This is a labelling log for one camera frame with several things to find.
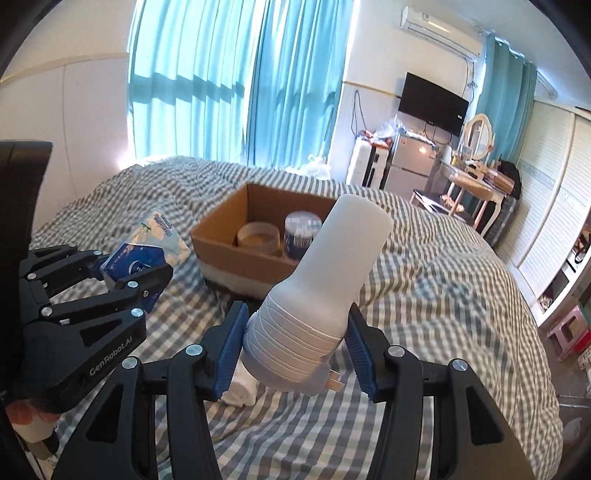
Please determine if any silver fridge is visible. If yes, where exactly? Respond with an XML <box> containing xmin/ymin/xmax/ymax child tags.
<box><xmin>381</xmin><ymin>131</ymin><xmax>445</xmax><ymax>193</ymax></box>

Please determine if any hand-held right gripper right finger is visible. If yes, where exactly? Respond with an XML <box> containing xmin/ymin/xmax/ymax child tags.
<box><xmin>345</xmin><ymin>302</ymin><xmax>539</xmax><ymax>480</ymax></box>

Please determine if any white wardrobe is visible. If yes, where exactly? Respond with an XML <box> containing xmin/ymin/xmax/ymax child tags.
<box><xmin>492</xmin><ymin>99</ymin><xmax>591</xmax><ymax>324</ymax></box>

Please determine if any pink plastic stool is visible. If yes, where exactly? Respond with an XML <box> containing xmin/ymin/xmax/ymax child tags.
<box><xmin>547</xmin><ymin>305</ymin><xmax>588</xmax><ymax>361</ymax></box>

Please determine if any cotton swab container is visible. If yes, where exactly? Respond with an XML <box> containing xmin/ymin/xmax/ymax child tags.
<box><xmin>283</xmin><ymin>211</ymin><xmax>323</xmax><ymax>262</ymax></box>

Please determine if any clear plastic bag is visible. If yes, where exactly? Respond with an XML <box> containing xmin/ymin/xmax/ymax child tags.
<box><xmin>288</xmin><ymin>154</ymin><xmax>332</xmax><ymax>181</ymax></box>

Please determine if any grey checked blanket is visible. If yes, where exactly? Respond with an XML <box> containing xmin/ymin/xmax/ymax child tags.
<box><xmin>28</xmin><ymin>156</ymin><xmax>565</xmax><ymax>480</ymax></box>

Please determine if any white air conditioner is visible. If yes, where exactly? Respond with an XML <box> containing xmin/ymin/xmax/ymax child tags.
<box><xmin>399</xmin><ymin>6</ymin><xmax>484</xmax><ymax>59</ymax></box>

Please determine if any oval vanity mirror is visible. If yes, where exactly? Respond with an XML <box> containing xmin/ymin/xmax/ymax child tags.
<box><xmin>459</xmin><ymin>113</ymin><xmax>495</xmax><ymax>163</ymax></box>

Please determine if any white suitcase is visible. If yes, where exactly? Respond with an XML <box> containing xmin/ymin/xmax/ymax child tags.
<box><xmin>346</xmin><ymin>138</ymin><xmax>393</xmax><ymax>188</ymax></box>

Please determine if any blue tissue packet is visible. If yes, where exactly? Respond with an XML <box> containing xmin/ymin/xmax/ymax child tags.
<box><xmin>99</xmin><ymin>208</ymin><xmax>191</xmax><ymax>315</ymax></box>

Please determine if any white dressing table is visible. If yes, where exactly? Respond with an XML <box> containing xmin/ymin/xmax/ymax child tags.
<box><xmin>445</xmin><ymin>161</ymin><xmax>505</xmax><ymax>234</ymax></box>

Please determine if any black bag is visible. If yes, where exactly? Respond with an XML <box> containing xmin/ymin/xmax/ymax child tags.
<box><xmin>496</xmin><ymin>160</ymin><xmax>523</xmax><ymax>200</ymax></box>

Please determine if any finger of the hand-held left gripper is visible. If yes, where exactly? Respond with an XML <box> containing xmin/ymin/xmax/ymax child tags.
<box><xmin>19</xmin><ymin>246</ymin><xmax>109</xmax><ymax>296</ymax></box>
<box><xmin>28</xmin><ymin>264</ymin><xmax>175</xmax><ymax>407</ymax></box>

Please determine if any black television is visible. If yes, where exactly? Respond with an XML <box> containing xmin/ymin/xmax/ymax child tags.
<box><xmin>398</xmin><ymin>72</ymin><xmax>470</xmax><ymax>137</ymax></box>

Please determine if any cardboard box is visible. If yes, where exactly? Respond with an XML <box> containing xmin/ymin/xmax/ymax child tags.
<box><xmin>190</xmin><ymin>183</ymin><xmax>341</xmax><ymax>301</ymax></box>

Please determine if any brown tape roll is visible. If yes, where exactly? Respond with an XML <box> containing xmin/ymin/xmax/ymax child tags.
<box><xmin>237</xmin><ymin>222</ymin><xmax>282</xmax><ymax>257</ymax></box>

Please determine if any white rolled cloth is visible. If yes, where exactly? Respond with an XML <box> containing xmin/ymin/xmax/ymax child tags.
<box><xmin>222</xmin><ymin>360</ymin><xmax>259</xmax><ymax>408</ymax></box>

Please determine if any blue curtain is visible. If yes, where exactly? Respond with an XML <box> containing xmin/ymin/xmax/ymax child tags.
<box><xmin>245</xmin><ymin>0</ymin><xmax>355</xmax><ymax>171</ymax></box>
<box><xmin>475</xmin><ymin>34</ymin><xmax>539</xmax><ymax>163</ymax></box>
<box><xmin>127</xmin><ymin>0</ymin><xmax>262</xmax><ymax>163</ymax></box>

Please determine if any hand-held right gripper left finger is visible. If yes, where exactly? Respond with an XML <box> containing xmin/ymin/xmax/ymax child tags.
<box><xmin>51</xmin><ymin>301</ymin><xmax>252</xmax><ymax>480</ymax></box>

